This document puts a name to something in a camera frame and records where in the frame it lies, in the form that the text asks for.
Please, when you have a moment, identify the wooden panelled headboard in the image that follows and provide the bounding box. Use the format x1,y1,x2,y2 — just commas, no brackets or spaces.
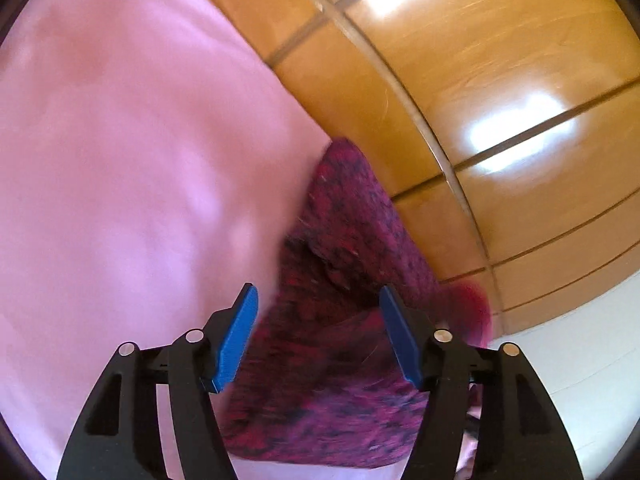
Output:
213,0,639,334

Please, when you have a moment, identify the dark red patterned sweater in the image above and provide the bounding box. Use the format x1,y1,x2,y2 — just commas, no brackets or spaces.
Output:
221,139,491,469

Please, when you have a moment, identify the pink bed sheet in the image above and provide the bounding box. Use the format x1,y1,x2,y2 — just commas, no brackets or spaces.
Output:
0,0,482,480

